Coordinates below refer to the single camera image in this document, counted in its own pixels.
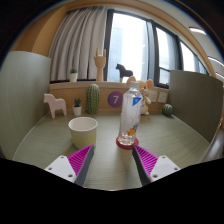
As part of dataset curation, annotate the black horse figure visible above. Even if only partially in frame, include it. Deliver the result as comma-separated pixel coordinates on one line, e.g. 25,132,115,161
116,64,133,81

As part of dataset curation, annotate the small potted plant white pot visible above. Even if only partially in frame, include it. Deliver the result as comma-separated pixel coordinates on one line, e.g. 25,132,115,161
72,98,82,116

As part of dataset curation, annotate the green divider panel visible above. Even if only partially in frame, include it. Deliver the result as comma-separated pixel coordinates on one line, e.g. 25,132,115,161
0,51,51,159
169,70,223,142

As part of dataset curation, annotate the white wall socket left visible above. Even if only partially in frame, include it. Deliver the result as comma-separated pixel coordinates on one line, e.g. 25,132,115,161
149,91,158,102

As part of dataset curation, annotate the white wall socket right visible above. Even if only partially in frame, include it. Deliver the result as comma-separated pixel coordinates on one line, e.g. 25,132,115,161
158,92,167,103

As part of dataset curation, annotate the white wall socket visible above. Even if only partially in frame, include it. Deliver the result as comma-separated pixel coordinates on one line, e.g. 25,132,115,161
149,91,158,102
158,92,167,103

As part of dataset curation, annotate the pink wooden horse figure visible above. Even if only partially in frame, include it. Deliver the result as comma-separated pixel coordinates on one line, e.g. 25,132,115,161
44,93,67,117

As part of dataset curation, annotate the purple round number seven sign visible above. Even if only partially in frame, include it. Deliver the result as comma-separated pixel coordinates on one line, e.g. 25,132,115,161
107,91,123,108

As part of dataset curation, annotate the clear plastic water bottle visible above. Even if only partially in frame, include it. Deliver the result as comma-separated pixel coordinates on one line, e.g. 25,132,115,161
117,81,143,149

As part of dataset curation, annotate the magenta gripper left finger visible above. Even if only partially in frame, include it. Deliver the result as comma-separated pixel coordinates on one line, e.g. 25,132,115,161
45,145,94,186

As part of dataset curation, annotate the potted plant on sill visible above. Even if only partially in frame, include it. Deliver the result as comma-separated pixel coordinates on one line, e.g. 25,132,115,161
69,68,78,82

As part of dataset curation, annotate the white yellow paper cup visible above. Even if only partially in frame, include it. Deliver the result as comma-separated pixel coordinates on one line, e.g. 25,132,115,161
68,117,98,149

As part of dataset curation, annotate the red round coaster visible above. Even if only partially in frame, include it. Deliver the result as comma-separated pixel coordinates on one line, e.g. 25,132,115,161
116,137,139,150

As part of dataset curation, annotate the grey curtain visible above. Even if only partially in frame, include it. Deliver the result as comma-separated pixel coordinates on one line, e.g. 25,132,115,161
49,6,107,81

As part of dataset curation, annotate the right green divider panel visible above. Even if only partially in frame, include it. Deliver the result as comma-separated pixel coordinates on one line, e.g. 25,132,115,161
169,70,223,142

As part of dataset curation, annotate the plush mouse toy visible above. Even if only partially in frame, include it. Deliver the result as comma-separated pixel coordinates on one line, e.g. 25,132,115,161
127,76,154,115

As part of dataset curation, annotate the left green divider panel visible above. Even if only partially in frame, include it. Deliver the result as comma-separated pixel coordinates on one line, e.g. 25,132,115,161
0,51,51,159

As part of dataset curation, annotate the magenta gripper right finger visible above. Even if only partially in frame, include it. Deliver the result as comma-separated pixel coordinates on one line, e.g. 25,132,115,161
132,145,180,186

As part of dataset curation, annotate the tall green cactus ornament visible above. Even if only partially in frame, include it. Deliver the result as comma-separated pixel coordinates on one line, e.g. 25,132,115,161
86,84,100,114

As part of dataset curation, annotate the wooden hand figure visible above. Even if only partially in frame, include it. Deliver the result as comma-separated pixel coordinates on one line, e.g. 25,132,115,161
93,49,106,81

